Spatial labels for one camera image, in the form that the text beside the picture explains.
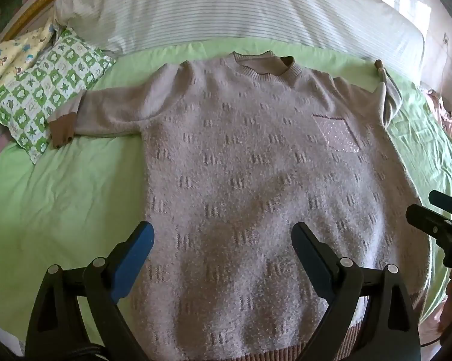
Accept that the beige knitted sweater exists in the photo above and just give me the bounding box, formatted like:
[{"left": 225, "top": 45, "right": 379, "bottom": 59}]
[{"left": 48, "top": 52, "right": 431, "bottom": 360}]

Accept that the pink cloth at bedside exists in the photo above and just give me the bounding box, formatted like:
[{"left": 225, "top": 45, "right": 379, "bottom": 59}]
[{"left": 426, "top": 89, "right": 452, "bottom": 139}]

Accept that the green white patterned pillow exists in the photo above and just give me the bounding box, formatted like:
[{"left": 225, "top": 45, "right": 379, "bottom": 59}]
[{"left": 0, "top": 28, "right": 115, "bottom": 164}]

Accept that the yellow cartoon print pillow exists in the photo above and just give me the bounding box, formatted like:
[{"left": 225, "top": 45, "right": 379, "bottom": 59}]
[{"left": 0, "top": 19, "right": 55, "bottom": 87}]

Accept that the white striped pillow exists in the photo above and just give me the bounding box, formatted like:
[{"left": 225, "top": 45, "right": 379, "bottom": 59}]
[{"left": 55, "top": 0, "right": 424, "bottom": 82}]

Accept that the golden headboard frame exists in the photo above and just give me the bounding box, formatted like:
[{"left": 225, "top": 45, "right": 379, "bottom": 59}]
[{"left": 0, "top": 0, "right": 88, "bottom": 46}]

